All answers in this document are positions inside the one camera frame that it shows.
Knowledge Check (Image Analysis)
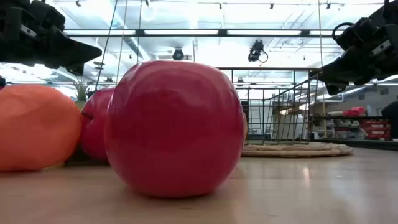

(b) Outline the large red apple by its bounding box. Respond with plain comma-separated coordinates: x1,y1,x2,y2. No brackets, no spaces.
104,60,246,199

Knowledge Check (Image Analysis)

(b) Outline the black wire basket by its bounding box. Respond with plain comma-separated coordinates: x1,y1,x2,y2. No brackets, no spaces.
217,66,321,146

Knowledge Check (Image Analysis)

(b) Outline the black table frame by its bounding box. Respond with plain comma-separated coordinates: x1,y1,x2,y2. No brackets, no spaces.
310,138,398,152

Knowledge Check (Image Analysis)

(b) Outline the yellow hanging rope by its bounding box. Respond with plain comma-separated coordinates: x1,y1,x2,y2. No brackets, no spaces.
114,0,128,86
317,0,327,139

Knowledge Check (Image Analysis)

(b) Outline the round woven placemat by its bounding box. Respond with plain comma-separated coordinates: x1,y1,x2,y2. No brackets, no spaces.
241,142,354,158

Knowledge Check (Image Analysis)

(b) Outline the black hanging cable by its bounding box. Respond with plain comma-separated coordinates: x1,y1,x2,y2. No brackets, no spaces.
94,0,119,91

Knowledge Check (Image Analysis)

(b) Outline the dark red apple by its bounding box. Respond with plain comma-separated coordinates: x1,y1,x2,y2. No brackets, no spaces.
79,87,116,162

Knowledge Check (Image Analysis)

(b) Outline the orange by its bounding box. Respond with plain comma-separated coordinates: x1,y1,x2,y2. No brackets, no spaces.
242,111,249,142
0,84,82,173

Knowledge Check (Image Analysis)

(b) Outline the black overhead camera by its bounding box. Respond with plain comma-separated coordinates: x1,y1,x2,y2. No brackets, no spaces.
248,39,269,63

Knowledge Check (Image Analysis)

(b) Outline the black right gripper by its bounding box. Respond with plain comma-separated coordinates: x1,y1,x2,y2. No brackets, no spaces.
310,0,398,96

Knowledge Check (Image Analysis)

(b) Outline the round black ceiling lamp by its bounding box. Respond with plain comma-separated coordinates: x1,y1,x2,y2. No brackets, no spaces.
172,47,185,61

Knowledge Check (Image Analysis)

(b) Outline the potted plant patterned white pot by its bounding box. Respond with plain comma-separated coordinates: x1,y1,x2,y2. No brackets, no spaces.
73,79,94,110

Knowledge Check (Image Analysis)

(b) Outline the black overhead rig bar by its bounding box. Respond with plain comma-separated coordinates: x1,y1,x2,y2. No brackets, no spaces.
63,29,345,39

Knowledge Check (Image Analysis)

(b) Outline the shelf with red bins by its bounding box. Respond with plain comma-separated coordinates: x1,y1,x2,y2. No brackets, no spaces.
310,105,398,141

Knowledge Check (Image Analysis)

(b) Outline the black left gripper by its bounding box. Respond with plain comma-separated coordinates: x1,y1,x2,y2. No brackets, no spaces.
0,0,103,77

